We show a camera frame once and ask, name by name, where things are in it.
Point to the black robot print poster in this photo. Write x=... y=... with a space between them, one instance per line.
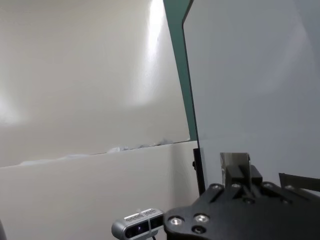
x=235 y=160

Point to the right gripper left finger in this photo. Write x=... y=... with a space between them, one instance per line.
x=233 y=178

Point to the black metal bar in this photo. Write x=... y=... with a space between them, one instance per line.
x=199 y=172

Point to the grey chest depth camera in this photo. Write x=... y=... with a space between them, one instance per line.
x=135 y=223

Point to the white partition board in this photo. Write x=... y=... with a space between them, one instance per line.
x=75 y=75
x=75 y=200

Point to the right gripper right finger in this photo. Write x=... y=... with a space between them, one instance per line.
x=256 y=175

